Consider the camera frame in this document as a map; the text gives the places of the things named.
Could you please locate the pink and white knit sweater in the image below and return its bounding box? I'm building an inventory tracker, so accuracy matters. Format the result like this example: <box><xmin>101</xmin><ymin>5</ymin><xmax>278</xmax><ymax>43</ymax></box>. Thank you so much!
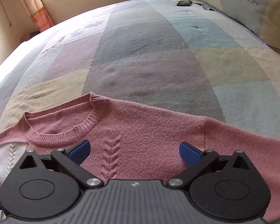
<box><xmin>0</xmin><ymin>93</ymin><xmax>280</xmax><ymax>221</ymax></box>

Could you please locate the pastel patchwork bed sheet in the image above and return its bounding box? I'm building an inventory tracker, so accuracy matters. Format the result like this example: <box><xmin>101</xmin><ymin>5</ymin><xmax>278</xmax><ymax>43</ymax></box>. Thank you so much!
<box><xmin>0</xmin><ymin>0</ymin><xmax>280</xmax><ymax>138</ymax></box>

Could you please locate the small dark remote on bed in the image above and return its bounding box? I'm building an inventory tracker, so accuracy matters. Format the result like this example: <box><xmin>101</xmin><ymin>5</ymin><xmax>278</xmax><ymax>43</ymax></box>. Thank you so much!
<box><xmin>176</xmin><ymin>1</ymin><xmax>192</xmax><ymax>7</ymax></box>

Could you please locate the left orange plaid curtain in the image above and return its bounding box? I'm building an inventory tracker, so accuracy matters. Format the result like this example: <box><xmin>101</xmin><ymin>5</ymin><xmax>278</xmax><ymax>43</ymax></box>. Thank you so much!
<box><xmin>21</xmin><ymin>0</ymin><xmax>54</xmax><ymax>32</ymax></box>

